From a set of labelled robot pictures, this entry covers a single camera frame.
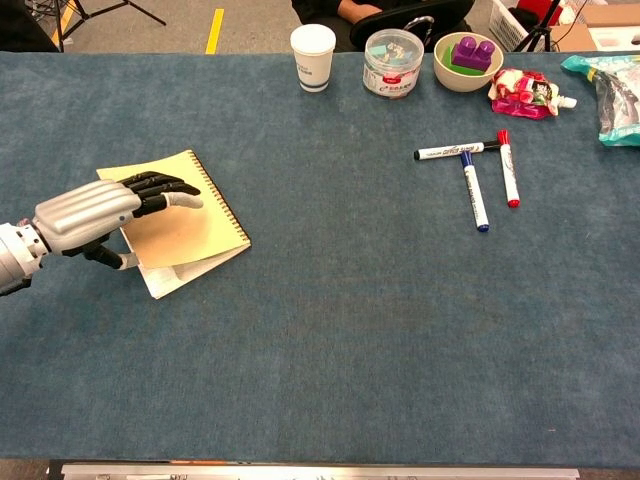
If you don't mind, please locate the blue whiteboard marker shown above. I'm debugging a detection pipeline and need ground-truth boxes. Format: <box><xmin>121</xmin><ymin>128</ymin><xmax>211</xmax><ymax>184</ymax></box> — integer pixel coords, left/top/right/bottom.
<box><xmin>458</xmin><ymin>151</ymin><xmax>491</xmax><ymax>234</ymax></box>

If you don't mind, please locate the white paper cup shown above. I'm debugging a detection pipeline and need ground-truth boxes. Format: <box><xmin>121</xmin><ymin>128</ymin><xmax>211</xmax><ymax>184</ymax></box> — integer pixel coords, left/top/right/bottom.
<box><xmin>289</xmin><ymin>23</ymin><xmax>337</xmax><ymax>94</ymax></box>

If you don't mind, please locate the clear plastic jar of clips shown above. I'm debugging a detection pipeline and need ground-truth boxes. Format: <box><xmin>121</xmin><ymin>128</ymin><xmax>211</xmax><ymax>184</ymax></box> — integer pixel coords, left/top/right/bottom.
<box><xmin>362</xmin><ymin>28</ymin><xmax>425</xmax><ymax>99</ymax></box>

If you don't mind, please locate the aluminium table edge rail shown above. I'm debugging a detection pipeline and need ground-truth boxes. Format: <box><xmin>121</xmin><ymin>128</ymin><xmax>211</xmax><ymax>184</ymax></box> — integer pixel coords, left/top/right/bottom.
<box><xmin>60</xmin><ymin>463</ymin><xmax>581</xmax><ymax>480</ymax></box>

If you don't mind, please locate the seated person in black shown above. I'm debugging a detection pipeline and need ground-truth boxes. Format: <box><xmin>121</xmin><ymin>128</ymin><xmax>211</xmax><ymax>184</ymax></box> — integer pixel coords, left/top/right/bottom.
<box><xmin>291</xmin><ymin>0</ymin><xmax>386</xmax><ymax>26</ymax></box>

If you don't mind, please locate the black tripod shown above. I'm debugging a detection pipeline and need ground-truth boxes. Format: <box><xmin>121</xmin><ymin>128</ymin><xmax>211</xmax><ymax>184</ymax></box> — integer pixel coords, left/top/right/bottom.
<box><xmin>29</xmin><ymin>0</ymin><xmax>168</xmax><ymax>51</ymax></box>
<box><xmin>512</xmin><ymin>0</ymin><xmax>564</xmax><ymax>54</ymax></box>

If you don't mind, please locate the beige bowl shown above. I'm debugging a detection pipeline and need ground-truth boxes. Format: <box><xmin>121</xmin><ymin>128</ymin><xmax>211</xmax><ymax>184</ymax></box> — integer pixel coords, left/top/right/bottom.
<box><xmin>432</xmin><ymin>32</ymin><xmax>505</xmax><ymax>93</ymax></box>

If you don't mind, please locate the red whiteboard marker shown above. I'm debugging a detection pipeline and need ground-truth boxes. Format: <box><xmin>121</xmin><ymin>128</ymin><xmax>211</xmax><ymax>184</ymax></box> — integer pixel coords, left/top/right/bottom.
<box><xmin>496</xmin><ymin>129</ymin><xmax>522</xmax><ymax>209</ymax></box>

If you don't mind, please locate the purple toy brick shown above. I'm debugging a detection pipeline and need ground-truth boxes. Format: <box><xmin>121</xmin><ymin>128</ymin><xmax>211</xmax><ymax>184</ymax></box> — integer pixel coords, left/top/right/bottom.
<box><xmin>452</xmin><ymin>34</ymin><xmax>497</xmax><ymax>71</ymax></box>

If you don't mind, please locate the teal plastic bag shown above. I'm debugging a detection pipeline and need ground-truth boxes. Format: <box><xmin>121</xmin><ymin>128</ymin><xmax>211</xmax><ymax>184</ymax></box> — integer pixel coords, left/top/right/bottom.
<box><xmin>559</xmin><ymin>53</ymin><xmax>640</xmax><ymax>148</ymax></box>

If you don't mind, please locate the black whiteboard marker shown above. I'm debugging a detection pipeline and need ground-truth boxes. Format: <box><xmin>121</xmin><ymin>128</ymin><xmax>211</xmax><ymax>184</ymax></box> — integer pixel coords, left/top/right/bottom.
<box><xmin>413</xmin><ymin>140</ymin><xmax>501</xmax><ymax>162</ymax></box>

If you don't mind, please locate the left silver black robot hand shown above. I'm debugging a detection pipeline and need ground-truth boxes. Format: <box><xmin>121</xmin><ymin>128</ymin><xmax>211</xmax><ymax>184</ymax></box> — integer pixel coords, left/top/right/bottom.
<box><xmin>32</xmin><ymin>171</ymin><xmax>205</xmax><ymax>271</ymax></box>

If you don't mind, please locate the blue felt table cloth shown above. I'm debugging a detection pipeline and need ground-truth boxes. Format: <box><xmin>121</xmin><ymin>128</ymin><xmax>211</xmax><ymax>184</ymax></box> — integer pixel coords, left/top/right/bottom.
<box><xmin>0</xmin><ymin>51</ymin><xmax>640</xmax><ymax>469</ymax></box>

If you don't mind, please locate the yellow floor tape strip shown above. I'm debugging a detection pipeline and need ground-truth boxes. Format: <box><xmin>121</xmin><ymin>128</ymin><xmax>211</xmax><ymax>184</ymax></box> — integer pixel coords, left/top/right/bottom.
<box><xmin>205</xmin><ymin>8</ymin><xmax>226</xmax><ymax>55</ymax></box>

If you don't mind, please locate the pink white snack pouch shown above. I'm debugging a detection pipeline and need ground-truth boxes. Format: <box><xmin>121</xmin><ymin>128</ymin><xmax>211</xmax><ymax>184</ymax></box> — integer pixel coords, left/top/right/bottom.
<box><xmin>487</xmin><ymin>68</ymin><xmax>579</xmax><ymax>121</ymax></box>

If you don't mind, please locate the kraft cover spiral notebook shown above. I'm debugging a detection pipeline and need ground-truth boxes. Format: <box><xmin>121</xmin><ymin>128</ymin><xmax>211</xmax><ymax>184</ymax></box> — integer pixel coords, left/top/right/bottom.
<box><xmin>95</xmin><ymin>148</ymin><xmax>253</xmax><ymax>300</ymax></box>

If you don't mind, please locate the white plastic basket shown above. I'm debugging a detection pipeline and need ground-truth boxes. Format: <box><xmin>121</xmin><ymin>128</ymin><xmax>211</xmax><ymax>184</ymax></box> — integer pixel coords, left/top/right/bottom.
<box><xmin>487</xmin><ymin>0</ymin><xmax>531</xmax><ymax>53</ymax></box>

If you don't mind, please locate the red bag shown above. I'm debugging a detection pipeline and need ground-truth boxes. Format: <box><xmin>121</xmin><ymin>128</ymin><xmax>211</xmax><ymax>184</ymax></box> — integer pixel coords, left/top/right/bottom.
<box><xmin>516</xmin><ymin>0</ymin><xmax>566</xmax><ymax>26</ymax></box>

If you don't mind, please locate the standing person in black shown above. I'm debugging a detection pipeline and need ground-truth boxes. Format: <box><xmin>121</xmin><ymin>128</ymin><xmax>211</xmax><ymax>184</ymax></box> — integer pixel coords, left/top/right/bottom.
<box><xmin>0</xmin><ymin>0</ymin><xmax>60</xmax><ymax>54</ymax></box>

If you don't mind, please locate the cardboard box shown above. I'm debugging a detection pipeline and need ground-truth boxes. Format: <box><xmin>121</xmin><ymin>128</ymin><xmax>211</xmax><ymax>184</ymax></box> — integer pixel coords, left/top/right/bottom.
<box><xmin>549</xmin><ymin>4</ymin><xmax>640</xmax><ymax>53</ymax></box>

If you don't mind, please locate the green toy brick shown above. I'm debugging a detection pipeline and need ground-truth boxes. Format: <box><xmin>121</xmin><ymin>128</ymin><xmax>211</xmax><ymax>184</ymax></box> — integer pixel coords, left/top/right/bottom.
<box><xmin>440</xmin><ymin>45</ymin><xmax>489</xmax><ymax>77</ymax></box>

